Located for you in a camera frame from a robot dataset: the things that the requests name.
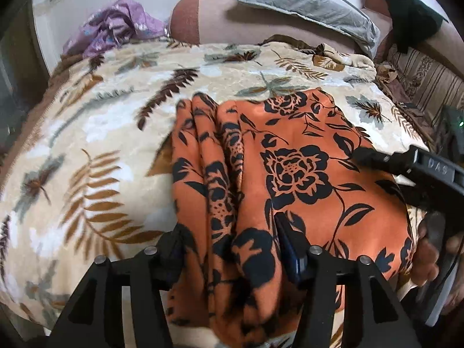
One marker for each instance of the orange black floral shirt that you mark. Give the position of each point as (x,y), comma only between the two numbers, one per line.
(290,174)

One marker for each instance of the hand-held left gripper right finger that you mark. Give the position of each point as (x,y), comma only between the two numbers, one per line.
(290,253)

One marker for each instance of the person's right hand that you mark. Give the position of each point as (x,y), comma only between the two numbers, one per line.
(426,257)

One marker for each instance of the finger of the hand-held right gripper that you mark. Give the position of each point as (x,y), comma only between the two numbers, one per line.
(384,158)

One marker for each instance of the grey pillow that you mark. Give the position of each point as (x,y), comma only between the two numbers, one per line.
(308,5)

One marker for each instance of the cream leaf-print blanket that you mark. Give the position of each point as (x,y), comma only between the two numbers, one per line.
(101,152)

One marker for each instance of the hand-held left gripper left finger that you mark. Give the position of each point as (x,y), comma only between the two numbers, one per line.
(174,252)

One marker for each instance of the black garment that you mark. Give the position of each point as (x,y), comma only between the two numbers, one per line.
(413,18)

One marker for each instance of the purple floral cloth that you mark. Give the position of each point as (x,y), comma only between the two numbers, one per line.
(112,25)

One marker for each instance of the striped sofa cushion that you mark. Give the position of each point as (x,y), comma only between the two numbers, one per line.
(427,79)

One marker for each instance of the pink bolster cushion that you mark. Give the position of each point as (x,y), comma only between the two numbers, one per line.
(217,21)

